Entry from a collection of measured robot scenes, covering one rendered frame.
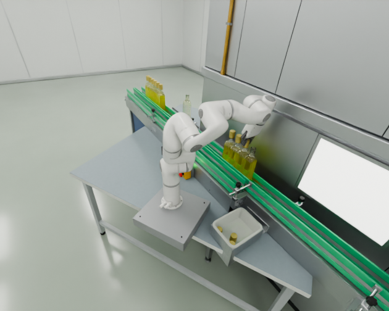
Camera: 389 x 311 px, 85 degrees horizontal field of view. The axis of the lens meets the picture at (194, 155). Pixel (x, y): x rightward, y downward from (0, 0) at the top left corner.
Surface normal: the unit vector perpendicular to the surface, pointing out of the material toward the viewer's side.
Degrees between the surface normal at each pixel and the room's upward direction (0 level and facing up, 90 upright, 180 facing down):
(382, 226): 90
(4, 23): 90
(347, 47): 90
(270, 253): 0
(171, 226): 2
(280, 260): 0
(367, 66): 90
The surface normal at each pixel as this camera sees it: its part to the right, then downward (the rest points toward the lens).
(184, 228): 0.03, -0.83
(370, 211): -0.83, 0.29
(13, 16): 0.55, 0.51
